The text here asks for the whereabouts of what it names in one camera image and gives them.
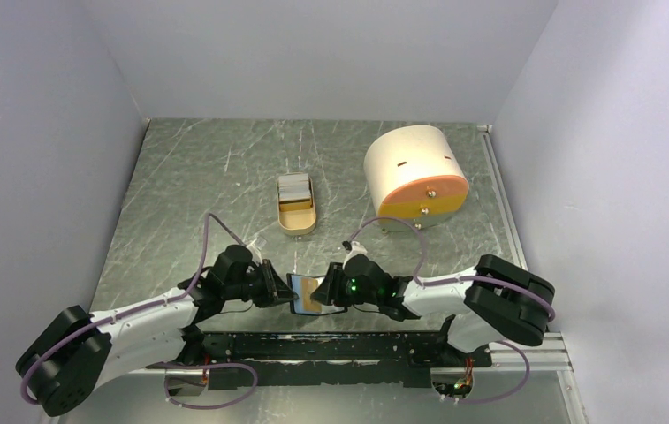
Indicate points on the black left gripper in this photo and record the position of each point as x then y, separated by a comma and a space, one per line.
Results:
272, 283

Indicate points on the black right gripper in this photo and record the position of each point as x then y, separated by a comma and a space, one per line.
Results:
326, 291

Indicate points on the orange credit card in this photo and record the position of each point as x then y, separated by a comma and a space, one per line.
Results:
308, 304

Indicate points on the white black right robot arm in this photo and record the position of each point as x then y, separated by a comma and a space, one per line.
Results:
492, 302

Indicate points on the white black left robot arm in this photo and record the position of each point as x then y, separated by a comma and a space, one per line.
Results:
79, 351

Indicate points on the beige oval card tray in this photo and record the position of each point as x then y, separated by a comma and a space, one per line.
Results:
297, 218

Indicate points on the stack of credit cards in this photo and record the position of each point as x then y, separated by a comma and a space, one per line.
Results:
294, 187

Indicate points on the cream cylindrical drawer box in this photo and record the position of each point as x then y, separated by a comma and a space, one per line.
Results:
412, 174

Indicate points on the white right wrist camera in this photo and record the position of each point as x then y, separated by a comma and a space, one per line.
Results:
353, 248

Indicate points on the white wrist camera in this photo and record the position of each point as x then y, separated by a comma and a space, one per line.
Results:
257, 243
353, 248

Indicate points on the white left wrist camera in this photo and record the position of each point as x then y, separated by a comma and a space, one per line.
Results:
257, 243

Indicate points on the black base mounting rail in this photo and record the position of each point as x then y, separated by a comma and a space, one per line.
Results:
339, 358

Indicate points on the aluminium extrusion rail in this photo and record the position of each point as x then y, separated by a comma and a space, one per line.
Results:
552, 355

